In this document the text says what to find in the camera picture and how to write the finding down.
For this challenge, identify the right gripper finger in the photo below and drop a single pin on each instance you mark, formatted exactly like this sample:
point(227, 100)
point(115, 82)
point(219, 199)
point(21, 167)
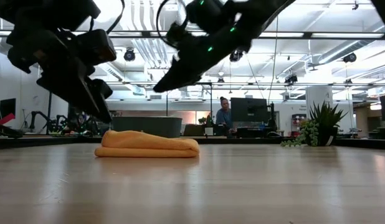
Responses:
point(173, 76)
point(189, 81)

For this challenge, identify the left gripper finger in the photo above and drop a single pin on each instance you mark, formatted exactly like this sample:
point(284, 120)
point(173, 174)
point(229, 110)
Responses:
point(71, 90)
point(100, 93)

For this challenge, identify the orange microfiber towel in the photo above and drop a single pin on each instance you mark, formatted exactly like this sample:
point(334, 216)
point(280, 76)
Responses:
point(142, 144)

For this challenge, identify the black background robot arm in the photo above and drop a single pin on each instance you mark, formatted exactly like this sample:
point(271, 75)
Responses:
point(40, 118)
point(74, 126)

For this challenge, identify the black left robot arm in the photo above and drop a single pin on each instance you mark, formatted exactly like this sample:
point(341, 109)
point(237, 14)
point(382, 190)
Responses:
point(40, 12)

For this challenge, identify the black ceiling-mounted device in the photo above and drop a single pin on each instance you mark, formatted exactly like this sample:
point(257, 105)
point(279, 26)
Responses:
point(291, 78)
point(236, 56)
point(349, 57)
point(129, 55)

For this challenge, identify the small white box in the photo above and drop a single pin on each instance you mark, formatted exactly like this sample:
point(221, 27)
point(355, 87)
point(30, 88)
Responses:
point(208, 130)

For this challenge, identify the teal plastic bin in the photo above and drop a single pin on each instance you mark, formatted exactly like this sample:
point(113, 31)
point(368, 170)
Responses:
point(149, 126)

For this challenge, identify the red angled bar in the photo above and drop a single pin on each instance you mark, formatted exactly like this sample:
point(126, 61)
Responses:
point(5, 119)

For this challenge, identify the red and white shelf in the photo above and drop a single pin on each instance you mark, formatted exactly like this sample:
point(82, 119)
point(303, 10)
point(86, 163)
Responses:
point(296, 124)

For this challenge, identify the pale trailing succulent sprig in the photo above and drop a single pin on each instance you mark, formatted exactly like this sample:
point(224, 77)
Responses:
point(309, 132)

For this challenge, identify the spiky potted green plant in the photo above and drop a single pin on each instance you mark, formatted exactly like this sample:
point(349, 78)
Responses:
point(326, 116)

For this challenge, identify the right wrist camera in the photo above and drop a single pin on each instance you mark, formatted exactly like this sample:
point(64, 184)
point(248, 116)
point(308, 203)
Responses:
point(177, 34)

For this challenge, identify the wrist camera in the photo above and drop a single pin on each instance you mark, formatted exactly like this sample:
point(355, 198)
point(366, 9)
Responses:
point(177, 34)
point(96, 46)

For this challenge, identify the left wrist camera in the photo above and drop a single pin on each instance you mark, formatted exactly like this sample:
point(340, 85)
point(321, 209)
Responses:
point(96, 46)

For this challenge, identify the black aluminium rig frame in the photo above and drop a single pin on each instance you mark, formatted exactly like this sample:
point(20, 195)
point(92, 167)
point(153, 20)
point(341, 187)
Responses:
point(360, 143)

